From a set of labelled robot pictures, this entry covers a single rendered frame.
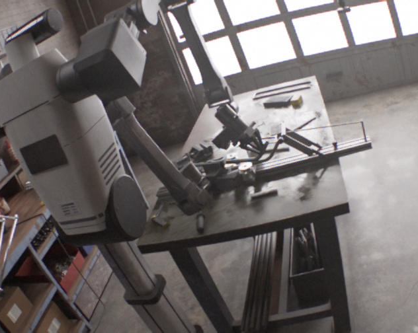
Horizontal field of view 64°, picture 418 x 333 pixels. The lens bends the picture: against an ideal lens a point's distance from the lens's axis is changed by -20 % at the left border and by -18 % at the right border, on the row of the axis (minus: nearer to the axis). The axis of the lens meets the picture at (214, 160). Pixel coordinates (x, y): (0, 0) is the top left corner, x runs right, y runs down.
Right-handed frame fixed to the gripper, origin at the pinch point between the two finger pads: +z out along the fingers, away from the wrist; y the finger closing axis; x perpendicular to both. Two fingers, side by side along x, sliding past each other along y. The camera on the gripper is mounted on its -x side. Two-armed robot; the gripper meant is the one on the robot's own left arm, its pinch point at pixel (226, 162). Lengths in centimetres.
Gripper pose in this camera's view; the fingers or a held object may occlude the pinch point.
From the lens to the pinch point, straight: 144.4
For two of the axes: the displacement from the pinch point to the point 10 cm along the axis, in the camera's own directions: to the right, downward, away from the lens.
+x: -8.4, 0.9, 5.3
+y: -3.3, -8.6, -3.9
